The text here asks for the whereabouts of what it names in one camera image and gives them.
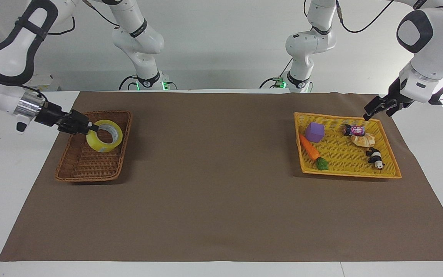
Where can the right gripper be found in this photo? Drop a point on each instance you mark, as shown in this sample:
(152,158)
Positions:
(50,114)

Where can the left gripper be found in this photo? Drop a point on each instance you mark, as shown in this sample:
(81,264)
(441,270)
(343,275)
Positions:
(398,96)

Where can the yellow tape roll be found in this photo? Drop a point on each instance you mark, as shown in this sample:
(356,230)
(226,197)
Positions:
(95,144)

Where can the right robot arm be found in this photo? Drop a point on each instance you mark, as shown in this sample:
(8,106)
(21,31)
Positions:
(14,50)

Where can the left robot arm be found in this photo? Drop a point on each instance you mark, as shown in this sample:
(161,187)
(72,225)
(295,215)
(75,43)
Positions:
(425,34)

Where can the brown wicker basket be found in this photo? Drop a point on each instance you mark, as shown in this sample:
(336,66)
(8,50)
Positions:
(87,165)

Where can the yellow woven basket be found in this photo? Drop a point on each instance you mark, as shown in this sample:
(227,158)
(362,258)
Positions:
(344,156)

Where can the small purple can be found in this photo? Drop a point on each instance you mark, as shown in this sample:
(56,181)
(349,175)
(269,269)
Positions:
(354,130)

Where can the toy bread roll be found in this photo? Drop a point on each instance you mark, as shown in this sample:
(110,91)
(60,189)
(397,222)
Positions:
(363,140)

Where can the toy panda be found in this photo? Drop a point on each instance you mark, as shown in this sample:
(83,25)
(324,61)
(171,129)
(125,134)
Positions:
(375,157)

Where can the purple cube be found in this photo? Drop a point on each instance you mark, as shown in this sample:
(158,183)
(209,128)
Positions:
(315,132)

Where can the orange toy carrot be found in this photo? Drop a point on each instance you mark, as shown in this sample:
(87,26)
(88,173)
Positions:
(309,148)

